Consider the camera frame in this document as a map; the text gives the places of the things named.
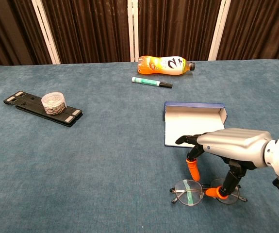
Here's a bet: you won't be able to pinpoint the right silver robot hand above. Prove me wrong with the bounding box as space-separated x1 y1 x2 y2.
175 128 275 200

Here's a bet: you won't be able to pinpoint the small blue white box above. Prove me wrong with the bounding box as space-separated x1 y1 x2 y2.
164 101 229 147

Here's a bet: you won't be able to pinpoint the thin metal-framed eyeglasses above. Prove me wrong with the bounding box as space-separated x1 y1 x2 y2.
169 179 248 206

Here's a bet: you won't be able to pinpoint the orange soda bottle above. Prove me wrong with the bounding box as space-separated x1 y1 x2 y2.
137 55 196 76

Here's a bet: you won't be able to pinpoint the green whiteboard marker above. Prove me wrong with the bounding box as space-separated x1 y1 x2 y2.
131 76 173 89

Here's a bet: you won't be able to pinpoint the dark brown curtain panel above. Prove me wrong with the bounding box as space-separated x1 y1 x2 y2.
216 0 279 61
138 0 222 62
42 0 131 65
0 0 53 70

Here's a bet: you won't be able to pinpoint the blue felt table cover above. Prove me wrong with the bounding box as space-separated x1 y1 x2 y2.
0 59 279 233

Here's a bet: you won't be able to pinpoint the clear jar of clips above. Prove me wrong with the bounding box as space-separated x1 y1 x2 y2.
41 91 67 116

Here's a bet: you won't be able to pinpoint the black folding stand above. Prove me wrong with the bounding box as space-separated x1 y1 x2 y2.
3 90 83 128

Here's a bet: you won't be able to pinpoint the white partition frame post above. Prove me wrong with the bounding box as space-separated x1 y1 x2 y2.
208 0 231 61
127 0 140 63
31 0 61 65

